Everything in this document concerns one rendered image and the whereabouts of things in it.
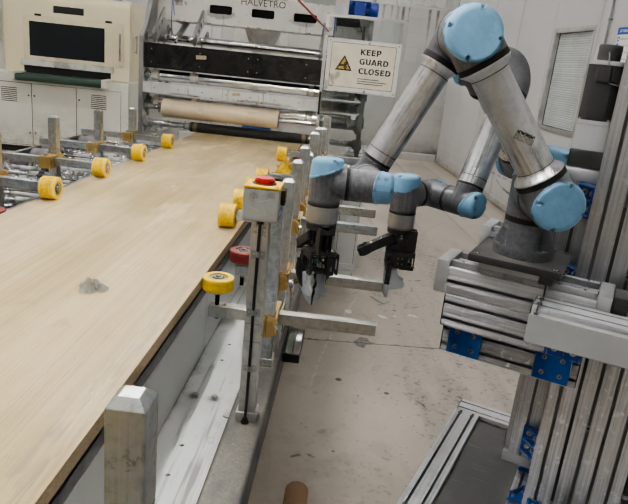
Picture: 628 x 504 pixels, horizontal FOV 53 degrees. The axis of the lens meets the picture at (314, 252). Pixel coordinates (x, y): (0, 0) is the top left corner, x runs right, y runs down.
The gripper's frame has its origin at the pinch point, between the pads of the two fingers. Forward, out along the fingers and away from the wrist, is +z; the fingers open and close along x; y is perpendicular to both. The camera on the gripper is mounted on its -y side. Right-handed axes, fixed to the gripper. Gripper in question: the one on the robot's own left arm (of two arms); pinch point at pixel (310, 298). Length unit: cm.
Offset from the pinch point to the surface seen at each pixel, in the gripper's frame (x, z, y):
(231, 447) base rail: -24.0, 19.6, 30.0
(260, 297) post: -18.2, -9.3, 21.4
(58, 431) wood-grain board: -55, 0, 50
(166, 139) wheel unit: -16, -6, -223
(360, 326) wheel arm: 13.7, 7.4, 1.5
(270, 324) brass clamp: -9.6, 6.7, -0.2
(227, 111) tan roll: 29, -18, -291
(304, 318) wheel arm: 0.2, 7.0, -3.8
